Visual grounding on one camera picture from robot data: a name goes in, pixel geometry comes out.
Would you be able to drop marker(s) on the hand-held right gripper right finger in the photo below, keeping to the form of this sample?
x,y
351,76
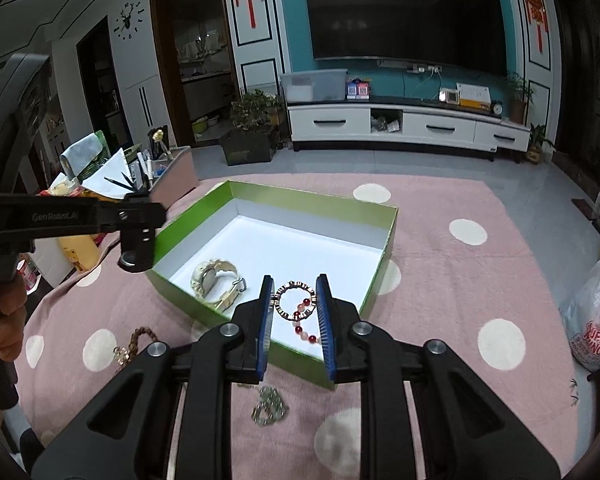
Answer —
x,y
325,332

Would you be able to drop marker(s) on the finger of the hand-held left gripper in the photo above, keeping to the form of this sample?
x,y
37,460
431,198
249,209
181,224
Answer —
x,y
140,212

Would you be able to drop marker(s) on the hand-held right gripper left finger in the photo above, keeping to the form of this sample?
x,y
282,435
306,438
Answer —
x,y
266,330

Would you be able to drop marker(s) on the green cardboard box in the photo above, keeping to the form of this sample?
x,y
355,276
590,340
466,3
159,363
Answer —
x,y
290,240

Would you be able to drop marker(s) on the person's left hand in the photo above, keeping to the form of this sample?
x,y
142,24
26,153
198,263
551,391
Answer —
x,y
7,320

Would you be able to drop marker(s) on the yellow snack bag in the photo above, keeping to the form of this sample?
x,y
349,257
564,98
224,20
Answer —
x,y
60,189

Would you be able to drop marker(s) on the dark pencil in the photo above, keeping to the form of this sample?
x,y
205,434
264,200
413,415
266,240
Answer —
x,y
125,185

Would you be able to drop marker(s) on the white folded paper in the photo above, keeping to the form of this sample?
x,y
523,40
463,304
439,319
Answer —
x,y
112,175

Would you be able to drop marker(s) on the pink desk organizer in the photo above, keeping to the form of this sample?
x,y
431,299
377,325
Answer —
x,y
175,177

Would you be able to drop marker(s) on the red snack packet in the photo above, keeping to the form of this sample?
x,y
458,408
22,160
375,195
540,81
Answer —
x,y
29,275

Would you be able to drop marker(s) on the gold wrist watch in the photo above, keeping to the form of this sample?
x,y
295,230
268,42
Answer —
x,y
215,282

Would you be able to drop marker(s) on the green packet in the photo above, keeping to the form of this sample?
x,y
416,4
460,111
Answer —
x,y
97,155

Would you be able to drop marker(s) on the grey cloth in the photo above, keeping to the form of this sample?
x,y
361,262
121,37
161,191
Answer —
x,y
80,152

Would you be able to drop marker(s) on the yellow topped pen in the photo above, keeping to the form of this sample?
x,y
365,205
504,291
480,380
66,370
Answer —
x,y
158,140

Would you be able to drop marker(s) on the green basin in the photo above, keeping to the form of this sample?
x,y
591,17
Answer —
x,y
205,124

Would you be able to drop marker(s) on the dark planter box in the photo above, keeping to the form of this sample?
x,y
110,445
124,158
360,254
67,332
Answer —
x,y
247,146

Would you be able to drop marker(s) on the pink polka dot blanket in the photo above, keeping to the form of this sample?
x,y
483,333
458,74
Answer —
x,y
455,310

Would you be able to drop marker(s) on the green leafy plants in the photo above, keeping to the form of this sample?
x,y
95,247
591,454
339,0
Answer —
x,y
252,110

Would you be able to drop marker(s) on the clear plastic storage box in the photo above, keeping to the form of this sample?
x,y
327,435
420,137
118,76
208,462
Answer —
x,y
312,85

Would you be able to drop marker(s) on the white television cabinet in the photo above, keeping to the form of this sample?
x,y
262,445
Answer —
x,y
430,127

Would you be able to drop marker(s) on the white digital clock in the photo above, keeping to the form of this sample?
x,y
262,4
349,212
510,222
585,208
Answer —
x,y
448,95

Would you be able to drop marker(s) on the white plastic bag red print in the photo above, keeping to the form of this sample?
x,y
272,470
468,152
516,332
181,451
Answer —
x,y
597,320

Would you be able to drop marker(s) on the yellow white desk calendar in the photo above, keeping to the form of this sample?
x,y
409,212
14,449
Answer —
x,y
472,95

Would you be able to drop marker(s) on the black alarm clock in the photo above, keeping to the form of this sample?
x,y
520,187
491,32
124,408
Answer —
x,y
497,108

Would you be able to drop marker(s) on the white power strip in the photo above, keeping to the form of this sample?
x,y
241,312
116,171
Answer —
x,y
426,68

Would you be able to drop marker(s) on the small floor potted plant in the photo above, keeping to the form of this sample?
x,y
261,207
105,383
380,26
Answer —
x,y
539,145

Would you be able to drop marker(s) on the tall potted plant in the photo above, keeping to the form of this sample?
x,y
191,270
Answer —
x,y
519,97

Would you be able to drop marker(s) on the black flat television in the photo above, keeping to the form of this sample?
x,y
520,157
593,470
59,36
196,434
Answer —
x,y
405,10

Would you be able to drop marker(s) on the black curved frame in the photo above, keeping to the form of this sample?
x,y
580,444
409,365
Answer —
x,y
10,125

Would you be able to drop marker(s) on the black deer wall clock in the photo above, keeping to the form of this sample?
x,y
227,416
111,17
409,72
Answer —
x,y
129,21

